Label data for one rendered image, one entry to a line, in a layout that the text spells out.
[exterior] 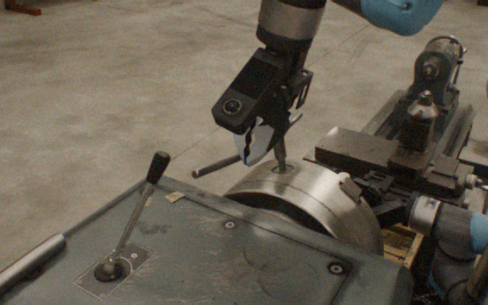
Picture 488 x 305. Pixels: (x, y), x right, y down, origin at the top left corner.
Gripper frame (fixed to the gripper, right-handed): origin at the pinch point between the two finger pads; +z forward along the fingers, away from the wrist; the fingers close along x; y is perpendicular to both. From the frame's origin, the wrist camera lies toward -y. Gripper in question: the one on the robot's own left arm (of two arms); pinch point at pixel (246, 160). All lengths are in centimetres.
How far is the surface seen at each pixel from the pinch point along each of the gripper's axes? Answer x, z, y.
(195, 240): -0.9, 6.5, -11.9
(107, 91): 249, 198, 218
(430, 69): -8, 24, 120
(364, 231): -18.6, 11.4, 12.3
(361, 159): -6, 36, 67
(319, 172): -7.3, 7.4, 15.6
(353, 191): -13.7, 9.2, 17.6
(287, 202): -6.5, 7.9, 5.3
